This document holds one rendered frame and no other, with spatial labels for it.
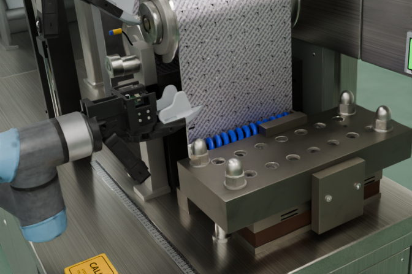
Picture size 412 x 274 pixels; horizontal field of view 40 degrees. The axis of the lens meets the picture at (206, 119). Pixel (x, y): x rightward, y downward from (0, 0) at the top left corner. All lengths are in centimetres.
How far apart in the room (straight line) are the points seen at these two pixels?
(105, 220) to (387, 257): 52
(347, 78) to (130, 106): 66
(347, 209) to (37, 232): 52
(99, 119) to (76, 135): 5
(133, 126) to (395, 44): 46
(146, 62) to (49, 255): 38
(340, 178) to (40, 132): 49
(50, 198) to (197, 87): 31
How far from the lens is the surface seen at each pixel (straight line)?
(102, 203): 115
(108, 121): 94
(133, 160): 97
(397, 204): 111
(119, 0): 97
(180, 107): 97
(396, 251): 111
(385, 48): 104
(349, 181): 99
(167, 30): 96
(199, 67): 99
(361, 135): 106
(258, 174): 93
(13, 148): 89
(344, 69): 140
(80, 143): 90
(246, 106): 107
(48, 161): 90
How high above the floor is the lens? 150
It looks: 25 degrees down
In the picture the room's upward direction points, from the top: 5 degrees counter-clockwise
